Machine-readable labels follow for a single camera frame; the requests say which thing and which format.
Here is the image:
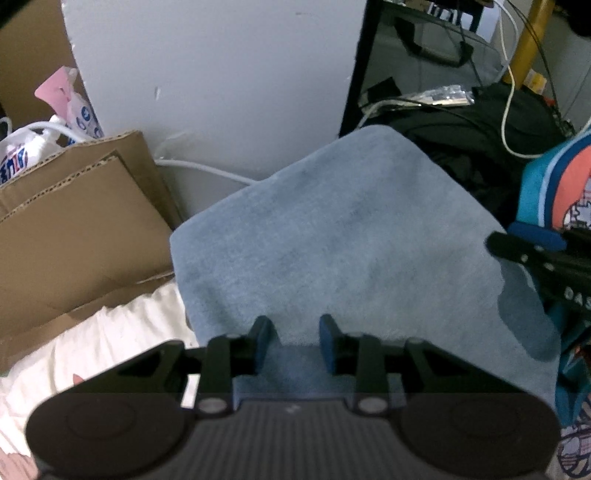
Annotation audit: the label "yellow pole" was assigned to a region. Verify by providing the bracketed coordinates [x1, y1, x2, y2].
[508, 0, 556, 90]

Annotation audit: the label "white cable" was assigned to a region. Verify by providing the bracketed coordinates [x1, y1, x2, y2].
[154, 157, 257, 186]

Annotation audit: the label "brown cardboard box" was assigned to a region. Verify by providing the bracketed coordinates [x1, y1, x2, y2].
[0, 0, 187, 372]

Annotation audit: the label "colourful blue orange garment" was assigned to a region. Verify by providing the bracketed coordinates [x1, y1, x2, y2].
[508, 130, 590, 479]

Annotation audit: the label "pink white package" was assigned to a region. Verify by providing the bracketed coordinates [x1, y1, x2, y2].
[34, 66, 104, 139]

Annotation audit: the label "light blue denim shorts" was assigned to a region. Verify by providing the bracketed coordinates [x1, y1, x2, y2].
[170, 126, 560, 402]

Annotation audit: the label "white plastic shopping bag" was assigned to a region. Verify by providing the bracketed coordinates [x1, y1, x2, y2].
[0, 115, 91, 184]

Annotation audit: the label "grey storage bag black handle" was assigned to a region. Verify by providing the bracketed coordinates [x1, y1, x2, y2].
[361, 2, 504, 94]

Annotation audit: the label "white patterned bed sheet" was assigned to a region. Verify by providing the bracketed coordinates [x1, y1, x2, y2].
[1, 281, 198, 479]

